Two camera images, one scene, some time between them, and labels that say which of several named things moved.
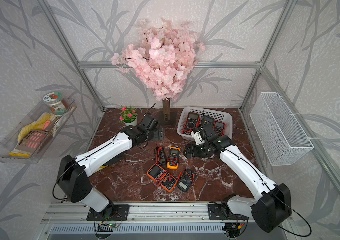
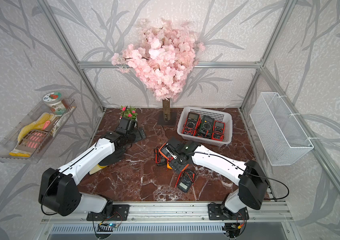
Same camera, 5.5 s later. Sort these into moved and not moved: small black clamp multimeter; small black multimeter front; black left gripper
Moved: black left gripper
Not moved: small black multimeter front; small black clamp multimeter
